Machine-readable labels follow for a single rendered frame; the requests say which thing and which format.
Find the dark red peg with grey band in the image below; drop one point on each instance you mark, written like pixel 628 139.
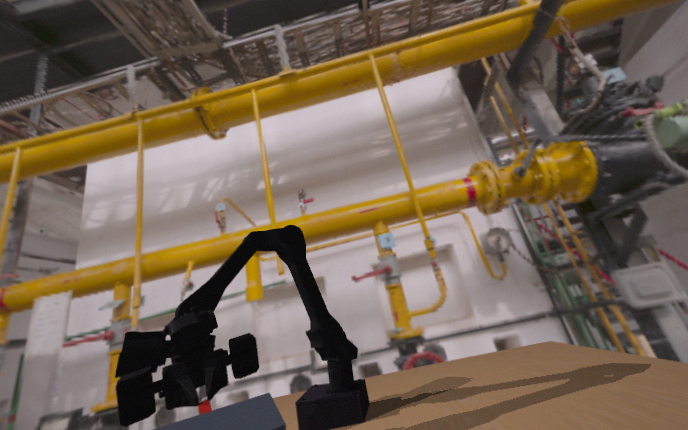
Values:
pixel 204 405

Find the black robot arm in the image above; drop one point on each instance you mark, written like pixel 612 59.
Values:
pixel 194 318

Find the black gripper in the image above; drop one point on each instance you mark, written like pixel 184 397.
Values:
pixel 198 367

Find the dark grey sloped panel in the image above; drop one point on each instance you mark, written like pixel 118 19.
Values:
pixel 257 413

